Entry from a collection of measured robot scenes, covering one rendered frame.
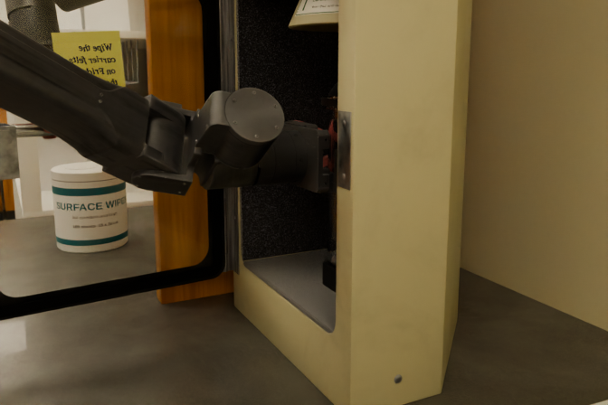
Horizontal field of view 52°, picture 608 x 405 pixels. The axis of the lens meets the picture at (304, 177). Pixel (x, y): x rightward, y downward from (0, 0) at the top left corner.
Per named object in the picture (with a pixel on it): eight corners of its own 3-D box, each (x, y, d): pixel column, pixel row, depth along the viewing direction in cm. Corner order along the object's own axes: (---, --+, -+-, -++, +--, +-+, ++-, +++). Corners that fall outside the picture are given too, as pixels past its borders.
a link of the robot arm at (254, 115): (138, 112, 64) (128, 187, 60) (158, 48, 55) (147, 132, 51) (248, 134, 68) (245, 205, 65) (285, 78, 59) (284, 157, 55)
